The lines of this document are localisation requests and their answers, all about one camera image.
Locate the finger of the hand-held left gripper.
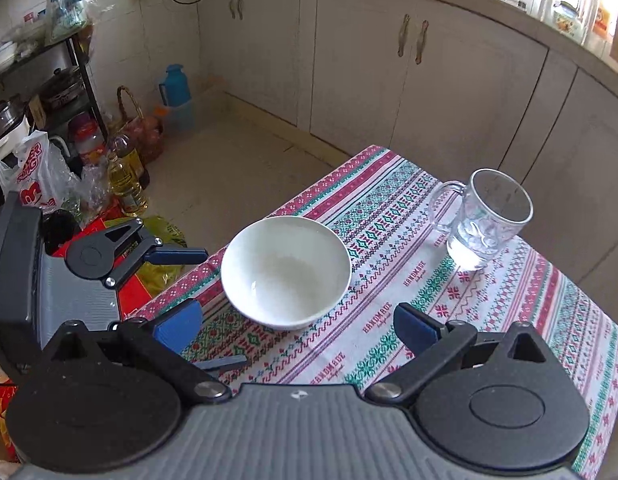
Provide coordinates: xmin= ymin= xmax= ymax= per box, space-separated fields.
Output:
xmin=103 ymin=217 xmax=210 ymax=289
xmin=195 ymin=355 xmax=249 ymax=372

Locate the steel pot with lid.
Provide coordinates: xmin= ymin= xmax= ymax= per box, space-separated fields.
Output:
xmin=0 ymin=100 xmax=26 ymax=147

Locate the yellow cooking oil bottle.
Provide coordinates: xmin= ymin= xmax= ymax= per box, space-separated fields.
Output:
xmin=108 ymin=152 xmax=148 ymax=216

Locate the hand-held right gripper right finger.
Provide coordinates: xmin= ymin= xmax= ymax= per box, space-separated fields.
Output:
xmin=364 ymin=302 xmax=566 ymax=405

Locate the clear plastic bag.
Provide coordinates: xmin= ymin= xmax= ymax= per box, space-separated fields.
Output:
xmin=64 ymin=160 xmax=112 ymax=226

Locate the wicker basket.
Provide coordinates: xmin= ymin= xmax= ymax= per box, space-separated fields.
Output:
xmin=116 ymin=85 xmax=166 ymax=163

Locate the white red print plastic bag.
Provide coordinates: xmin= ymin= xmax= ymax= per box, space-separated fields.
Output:
xmin=0 ymin=130 xmax=64 ymax=211

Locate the dark cooking pot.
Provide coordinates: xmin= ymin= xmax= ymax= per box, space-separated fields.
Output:
xmin=39 ymin=67 xmax=84 ymax=111

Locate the pale blue plastic container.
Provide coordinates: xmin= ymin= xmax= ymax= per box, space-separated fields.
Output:
xmin=161 ymin=100 xmax=196 ymax=133

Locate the black metal shelf rack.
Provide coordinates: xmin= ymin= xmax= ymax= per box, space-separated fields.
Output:
xmin=0 ymin=25 xmax=110 ymax=151

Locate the yellow plastic bag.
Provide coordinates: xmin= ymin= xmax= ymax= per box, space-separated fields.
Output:
xmin=104 ymin=216 xmax=189 ymax=291

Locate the blue thermos jug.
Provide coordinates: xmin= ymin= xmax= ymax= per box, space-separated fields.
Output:
xmin=161 ymin=64 xmax=187 ymax=108

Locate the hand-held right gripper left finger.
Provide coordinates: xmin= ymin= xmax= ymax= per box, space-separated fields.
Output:
xmin=39 ymin=298 xmax=234 ymax=405

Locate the clear glass mug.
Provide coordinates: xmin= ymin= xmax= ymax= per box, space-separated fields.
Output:
xmin=428 ymin=168 xmax=534 ymax=269

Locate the floral ceramic jar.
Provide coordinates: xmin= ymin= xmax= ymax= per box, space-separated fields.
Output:
xmin=553 ymin=1 xmax=587 ymax=41

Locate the orange carton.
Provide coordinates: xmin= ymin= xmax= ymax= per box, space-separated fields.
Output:
xmin=592 ymin=0 xmax=615 ymax=43

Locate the white ceramic bowl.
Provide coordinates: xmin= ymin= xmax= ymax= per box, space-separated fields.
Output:
xmin=220 ymin=216 xmax=352 ymax=332

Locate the red lid plastic jar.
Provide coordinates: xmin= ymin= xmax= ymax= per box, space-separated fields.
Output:
xmin=74 ymin=112 xmax=106 ymax=166

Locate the patterned red green tablecloth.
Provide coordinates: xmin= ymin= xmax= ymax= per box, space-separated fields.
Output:
xmin=131 ymin=145 xmax=618 ymax=480

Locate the blue print plastic bag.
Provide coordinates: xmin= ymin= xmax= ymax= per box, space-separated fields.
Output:
xmin=43 ymin=0 xmax=97 ymax=43

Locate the cream kitchen cabinet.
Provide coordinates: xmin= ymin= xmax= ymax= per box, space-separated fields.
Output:
xmin=191 ymin=0 xmax=618 ymax=321

